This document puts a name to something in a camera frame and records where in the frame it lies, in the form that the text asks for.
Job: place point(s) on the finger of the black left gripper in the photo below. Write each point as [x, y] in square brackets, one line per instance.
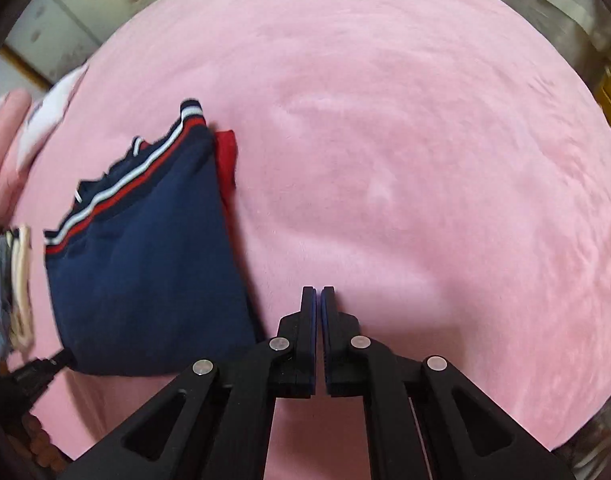
[31, 380]

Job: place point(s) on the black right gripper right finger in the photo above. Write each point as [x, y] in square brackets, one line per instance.
[425, 419]

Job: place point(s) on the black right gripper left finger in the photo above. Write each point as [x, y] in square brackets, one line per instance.
[213, 421]

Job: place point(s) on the navy red varsity jacket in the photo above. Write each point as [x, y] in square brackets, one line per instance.
[142, 277]

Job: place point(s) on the folded cream garment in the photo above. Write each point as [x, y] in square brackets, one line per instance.
[21, 318]

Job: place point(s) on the folded pink quilt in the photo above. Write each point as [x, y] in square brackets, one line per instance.
[14, 107]

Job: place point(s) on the white printed pillow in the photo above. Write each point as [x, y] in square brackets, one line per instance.
[46, 115]

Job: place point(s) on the pink plush bed cover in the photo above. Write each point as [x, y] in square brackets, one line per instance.
[436, 161]

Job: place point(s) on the floral wardrobe doors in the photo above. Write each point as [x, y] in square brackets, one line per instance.
[52, 37]

